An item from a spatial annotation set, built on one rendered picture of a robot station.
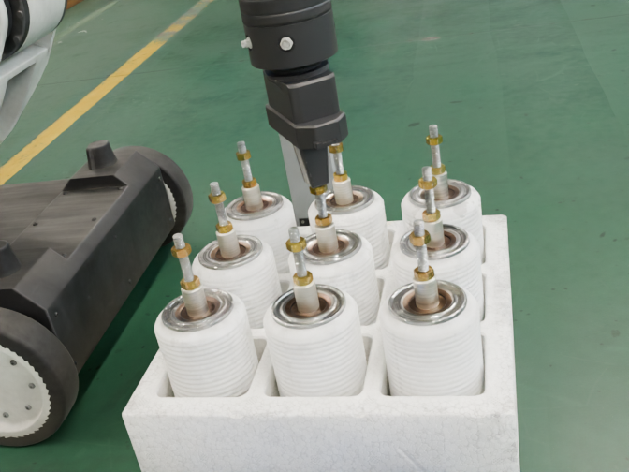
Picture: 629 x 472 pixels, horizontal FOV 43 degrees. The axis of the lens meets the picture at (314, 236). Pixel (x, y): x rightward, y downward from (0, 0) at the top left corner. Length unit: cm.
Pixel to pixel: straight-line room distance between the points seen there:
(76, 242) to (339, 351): 55
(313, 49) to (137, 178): 67
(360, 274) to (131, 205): 56
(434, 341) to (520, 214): 74
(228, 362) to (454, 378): 23
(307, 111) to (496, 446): 36
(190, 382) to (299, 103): 30
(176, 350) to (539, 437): 44
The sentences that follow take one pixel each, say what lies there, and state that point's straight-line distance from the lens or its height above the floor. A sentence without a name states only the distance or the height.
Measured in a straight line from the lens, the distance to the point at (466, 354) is 77.
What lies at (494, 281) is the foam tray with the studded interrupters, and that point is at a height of 18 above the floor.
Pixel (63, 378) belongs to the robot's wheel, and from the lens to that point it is 108.
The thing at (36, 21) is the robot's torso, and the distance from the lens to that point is 114.
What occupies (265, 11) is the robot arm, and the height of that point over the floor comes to 53.
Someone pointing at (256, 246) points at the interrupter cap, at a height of 25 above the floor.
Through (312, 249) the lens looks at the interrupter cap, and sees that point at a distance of 90.
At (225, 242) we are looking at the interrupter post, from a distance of 91.
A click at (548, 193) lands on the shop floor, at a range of 153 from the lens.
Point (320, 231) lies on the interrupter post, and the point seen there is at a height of 28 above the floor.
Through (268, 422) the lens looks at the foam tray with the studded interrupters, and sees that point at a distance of 80.
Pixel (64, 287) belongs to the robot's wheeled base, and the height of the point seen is 18.
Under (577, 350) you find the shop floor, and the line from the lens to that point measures 113.
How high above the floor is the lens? 68
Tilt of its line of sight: 27 degrees down
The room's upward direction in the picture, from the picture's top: 10 degrees counter-clockwise
